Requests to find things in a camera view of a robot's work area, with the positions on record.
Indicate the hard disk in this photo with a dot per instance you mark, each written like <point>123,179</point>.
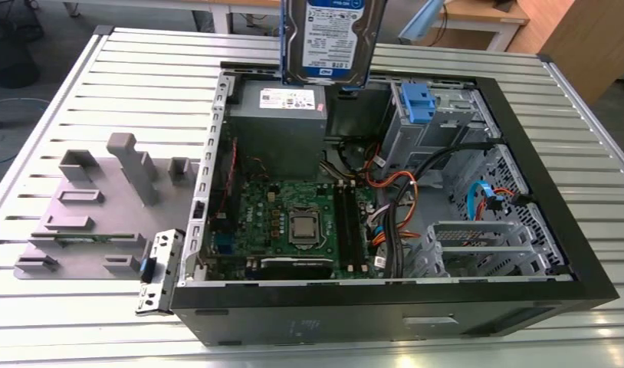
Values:
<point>332,38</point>

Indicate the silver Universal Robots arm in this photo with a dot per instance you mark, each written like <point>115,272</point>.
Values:
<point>419,19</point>

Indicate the metal disk bay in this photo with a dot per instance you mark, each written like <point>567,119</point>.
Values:
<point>486,249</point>

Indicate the CPU socket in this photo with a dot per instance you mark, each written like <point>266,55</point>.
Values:
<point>304,210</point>

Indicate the silver CPU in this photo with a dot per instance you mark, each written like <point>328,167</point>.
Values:
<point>303,227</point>

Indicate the black RAM slot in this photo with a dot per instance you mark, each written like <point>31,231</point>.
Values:
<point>346,226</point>
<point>358,230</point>

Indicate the green motherboard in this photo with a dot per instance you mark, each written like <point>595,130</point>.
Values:
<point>260,214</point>

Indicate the grey power supply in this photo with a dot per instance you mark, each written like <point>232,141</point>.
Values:
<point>276,142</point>

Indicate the black graphics card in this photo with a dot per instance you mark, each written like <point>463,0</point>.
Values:
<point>291,268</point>

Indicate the grey optical drive cage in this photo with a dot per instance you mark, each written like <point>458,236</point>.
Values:
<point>435,134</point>

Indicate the blue drive cage latch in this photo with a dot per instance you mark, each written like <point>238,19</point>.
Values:
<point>416,103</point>

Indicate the black PC case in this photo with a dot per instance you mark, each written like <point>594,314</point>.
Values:
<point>343,314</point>

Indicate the grey parts rack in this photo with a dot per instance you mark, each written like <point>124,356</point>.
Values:
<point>107,214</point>

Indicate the green RAM stick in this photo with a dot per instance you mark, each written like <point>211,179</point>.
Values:
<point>82,239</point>

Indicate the wooden top desk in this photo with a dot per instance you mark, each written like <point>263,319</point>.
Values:
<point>475,15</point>

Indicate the black office chair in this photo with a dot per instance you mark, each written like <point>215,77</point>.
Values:
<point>15,65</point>

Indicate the brown wooden cabinet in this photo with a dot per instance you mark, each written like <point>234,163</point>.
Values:
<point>599,38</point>

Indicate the silver expansion slot bracket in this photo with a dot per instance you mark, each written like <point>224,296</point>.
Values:
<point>163,268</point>

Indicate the white frame desk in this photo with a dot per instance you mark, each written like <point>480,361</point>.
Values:
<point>219,23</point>

